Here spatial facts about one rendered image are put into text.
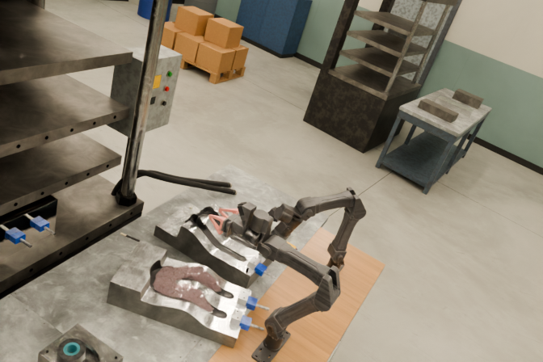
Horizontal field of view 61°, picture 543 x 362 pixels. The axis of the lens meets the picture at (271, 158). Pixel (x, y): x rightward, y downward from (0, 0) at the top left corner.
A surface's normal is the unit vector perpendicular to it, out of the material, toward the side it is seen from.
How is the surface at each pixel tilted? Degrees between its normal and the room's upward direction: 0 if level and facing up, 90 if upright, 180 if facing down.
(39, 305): 0
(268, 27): 90
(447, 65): 90
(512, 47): 90
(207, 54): 90
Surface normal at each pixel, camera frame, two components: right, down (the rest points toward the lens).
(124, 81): -0.44, 0.29
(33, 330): 0.28, -0.85
